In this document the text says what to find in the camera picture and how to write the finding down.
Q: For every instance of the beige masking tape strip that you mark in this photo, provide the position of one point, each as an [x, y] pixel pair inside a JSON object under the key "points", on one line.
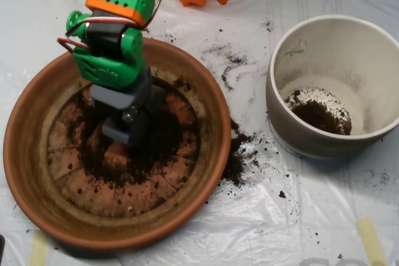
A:
{"points": [[371, 241], [39, 250]]}

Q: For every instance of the white ceramic pot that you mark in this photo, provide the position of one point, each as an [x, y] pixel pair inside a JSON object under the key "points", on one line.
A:
{"points": [[290, 132]]}

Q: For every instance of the spilled dark soil pile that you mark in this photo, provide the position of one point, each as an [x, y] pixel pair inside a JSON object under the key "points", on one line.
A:
{"points": [[237, 160]]}

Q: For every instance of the terracotta plant saucer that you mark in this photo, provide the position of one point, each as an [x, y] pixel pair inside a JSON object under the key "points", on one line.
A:
{"points": [[31, 154]]}

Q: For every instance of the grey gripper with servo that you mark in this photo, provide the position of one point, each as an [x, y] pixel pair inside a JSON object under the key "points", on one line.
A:
{"points": [[116, 101]]}

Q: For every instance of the white plastic cover sheet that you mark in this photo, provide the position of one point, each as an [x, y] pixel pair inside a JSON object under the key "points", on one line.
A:
{"points": [[280, 231]]}

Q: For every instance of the small dark maroon fragment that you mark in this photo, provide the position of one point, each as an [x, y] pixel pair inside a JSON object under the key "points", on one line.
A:
{"points": [[282, 194]]}

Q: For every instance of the dark object at edge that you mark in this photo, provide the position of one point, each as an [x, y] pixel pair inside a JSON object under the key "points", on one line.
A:
{"points": [[2, 247]]}

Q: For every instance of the green label sticker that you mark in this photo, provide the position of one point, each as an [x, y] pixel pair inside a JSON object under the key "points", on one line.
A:
{"points": [[294, 51]]}

